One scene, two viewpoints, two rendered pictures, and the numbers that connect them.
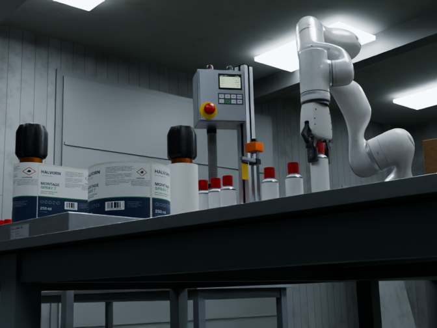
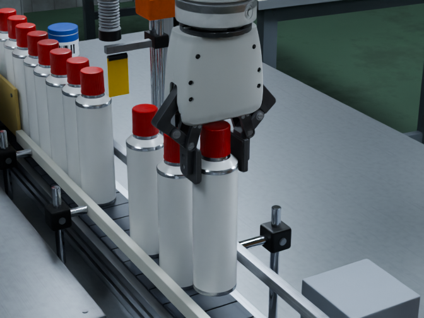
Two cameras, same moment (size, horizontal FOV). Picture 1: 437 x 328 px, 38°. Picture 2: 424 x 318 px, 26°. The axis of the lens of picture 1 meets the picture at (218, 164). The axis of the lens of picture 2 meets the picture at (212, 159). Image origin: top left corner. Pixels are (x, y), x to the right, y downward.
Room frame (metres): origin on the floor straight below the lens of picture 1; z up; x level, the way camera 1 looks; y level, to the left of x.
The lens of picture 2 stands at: (0.87, -0.56, 1.50)
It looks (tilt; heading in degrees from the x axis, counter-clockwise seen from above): 24 degrees down; 17
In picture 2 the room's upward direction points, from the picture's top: straight up
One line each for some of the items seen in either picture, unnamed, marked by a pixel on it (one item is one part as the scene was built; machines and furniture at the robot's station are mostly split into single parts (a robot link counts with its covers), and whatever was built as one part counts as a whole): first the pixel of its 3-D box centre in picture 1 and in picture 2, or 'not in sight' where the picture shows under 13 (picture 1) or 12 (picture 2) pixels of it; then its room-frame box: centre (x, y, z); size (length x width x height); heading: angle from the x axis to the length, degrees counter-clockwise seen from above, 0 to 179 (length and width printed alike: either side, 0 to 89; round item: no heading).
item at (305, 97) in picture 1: (315, 99); (217, 7); (1.75, -0.29, 1.26); 0.09 x 0.08 x 0.03; 138
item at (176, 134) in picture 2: (309, 150); (181, 153); (1.72, -0.26, 1.10); 0.03 x 0.03 x 0.07; 48
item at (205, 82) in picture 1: (219, 99); not in sight; (2.12, -0.01, 1.38); 0.17 x 0.10 x 0.19; 102
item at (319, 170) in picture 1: (320, 178); (214, 207); (1.75, -0.28, 1.02); 0.05 x 0.05 x 0.20
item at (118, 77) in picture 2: (244, 170); (118, 74); (1.95, -0.08, 1.09); 0.03 x 0.01 x 0.06; 137
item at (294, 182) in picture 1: (294, 197); (178, 209); (1.81, -0.22, 0.98); 0.05 x 0.05 x 0.20
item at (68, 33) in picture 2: not in sight; (64, 41); (2.75, 0.40, 0.86); 0.07 x 0.07 x 0.07
